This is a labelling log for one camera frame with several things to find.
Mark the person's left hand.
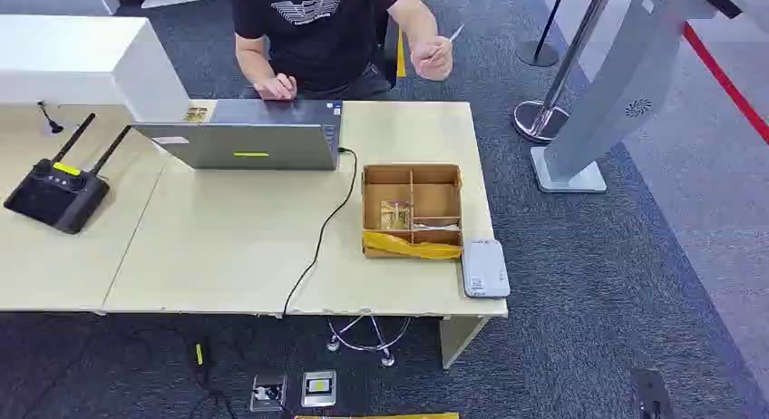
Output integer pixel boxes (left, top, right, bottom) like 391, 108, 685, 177
411, 36, 454, 83

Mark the person's right hand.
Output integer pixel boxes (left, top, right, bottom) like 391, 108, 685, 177
253, 73, 298, 102

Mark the person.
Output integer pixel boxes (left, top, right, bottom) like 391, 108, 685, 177
227, 0, 454, 102

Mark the grey laptop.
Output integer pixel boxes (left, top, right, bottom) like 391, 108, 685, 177
131, 99, 344, 172

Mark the wooden compartment box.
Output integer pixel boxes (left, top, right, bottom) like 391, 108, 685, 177
361, 162, 464, 261

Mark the gold printed card stack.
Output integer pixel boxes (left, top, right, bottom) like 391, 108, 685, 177
379, 200, 412, 231

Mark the grey access gate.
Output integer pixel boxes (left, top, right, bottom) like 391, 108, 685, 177
530, 0, 743, 194

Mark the white box partition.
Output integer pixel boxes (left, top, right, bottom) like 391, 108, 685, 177
0, 15, 191, 124

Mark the white card reader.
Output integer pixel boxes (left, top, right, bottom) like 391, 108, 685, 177
461, 238, 511, 299

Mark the black router with antennas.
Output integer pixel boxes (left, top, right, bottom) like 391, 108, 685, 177
3, 112, 132, 236

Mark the pale desk leg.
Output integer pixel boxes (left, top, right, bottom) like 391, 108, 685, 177
439, 316, 491, 370

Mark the chrome stool base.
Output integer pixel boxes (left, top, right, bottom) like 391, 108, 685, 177
326, 314, 414, 368

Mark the black plug with yellow label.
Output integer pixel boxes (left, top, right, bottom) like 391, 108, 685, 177
190, 337, 212, 387

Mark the silver floor socket plate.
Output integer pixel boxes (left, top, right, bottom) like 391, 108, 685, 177
300, 369, 337, 409

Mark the open floor socket with plug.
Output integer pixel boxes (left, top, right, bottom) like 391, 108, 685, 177
249, 374, 288, 413

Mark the yellow floor tape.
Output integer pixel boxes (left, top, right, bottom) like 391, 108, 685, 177
294, 412, 461, 419

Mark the black robot foot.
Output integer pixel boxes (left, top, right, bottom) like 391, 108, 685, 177
630, 368, 676, 419

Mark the black stanchion post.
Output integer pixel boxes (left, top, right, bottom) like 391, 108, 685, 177
515, 0, 569, 68

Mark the chrome stanchion post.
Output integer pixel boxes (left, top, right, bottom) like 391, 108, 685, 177
511, 0, 617, 145

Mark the black power cable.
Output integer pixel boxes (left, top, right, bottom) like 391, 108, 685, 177
280, 147, 358, 318

